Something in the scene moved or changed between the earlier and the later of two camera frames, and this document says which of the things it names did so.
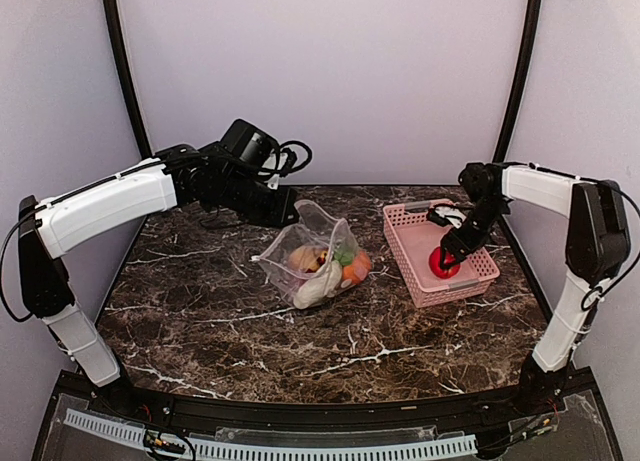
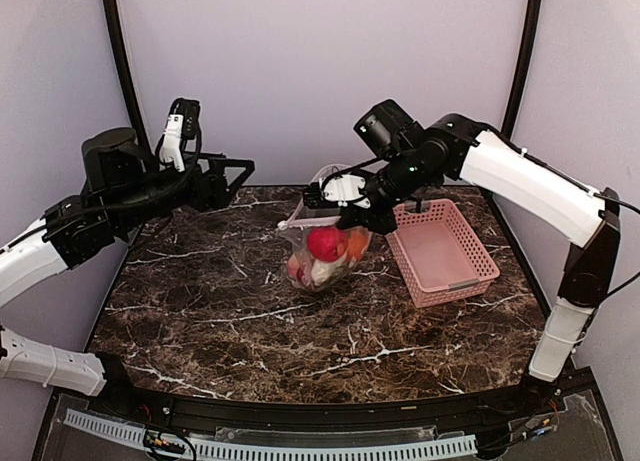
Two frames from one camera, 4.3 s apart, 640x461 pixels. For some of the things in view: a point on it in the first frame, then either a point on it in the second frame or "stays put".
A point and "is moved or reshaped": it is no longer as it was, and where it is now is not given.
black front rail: (442, 409) stays put
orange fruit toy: (359, 269) to (358, 241)
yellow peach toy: (305, 257) to (293, 266)
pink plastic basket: (413, 237) stays put
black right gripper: (455, 246) to (352, 214)
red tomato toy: (434, 259) to (327, 244)
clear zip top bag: (315, 259) is moved or reshaped
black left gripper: (280, 216) to (207, 199)
